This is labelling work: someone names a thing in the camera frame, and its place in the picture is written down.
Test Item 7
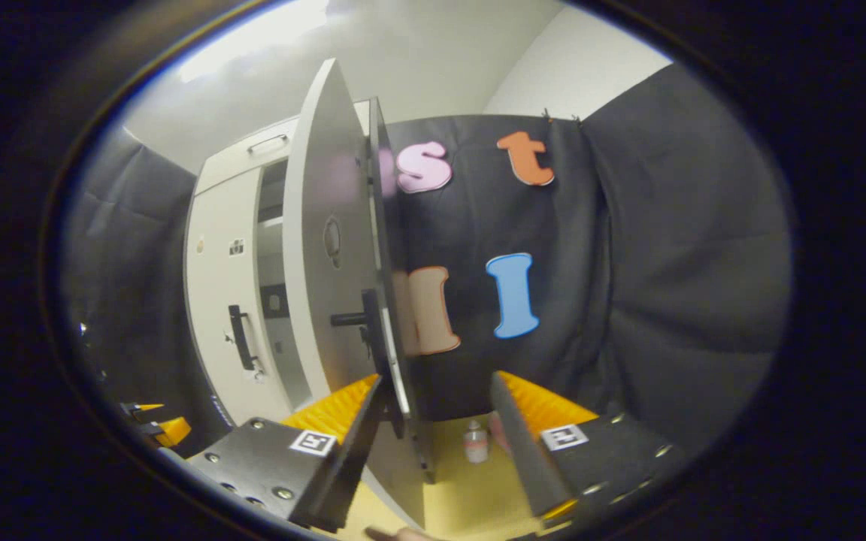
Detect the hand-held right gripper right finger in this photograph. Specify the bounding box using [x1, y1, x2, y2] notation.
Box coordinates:
[489, 370, 693, 527]

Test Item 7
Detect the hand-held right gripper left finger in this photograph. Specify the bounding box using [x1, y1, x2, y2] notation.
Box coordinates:
[177, 374, 387, 533]

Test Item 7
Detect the grey shoe cabinet door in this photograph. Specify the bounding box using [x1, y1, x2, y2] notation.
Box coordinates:
[185, 167, 295, 425]
[283, 59, 434, 530]

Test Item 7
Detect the grey cabinet drawer front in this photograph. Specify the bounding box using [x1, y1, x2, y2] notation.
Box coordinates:
[194, 113, 370, 196]

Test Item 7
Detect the small pink white bottle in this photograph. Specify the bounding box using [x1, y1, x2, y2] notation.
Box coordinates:
[465, 421, 489, 464]

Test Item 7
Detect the blue white book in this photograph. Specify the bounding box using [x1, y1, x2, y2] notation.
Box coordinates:
[210, 394, 237, 431]

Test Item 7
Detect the black backdrop cloth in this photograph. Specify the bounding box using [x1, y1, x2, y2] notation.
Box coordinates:
[61, 64, 795, 459]

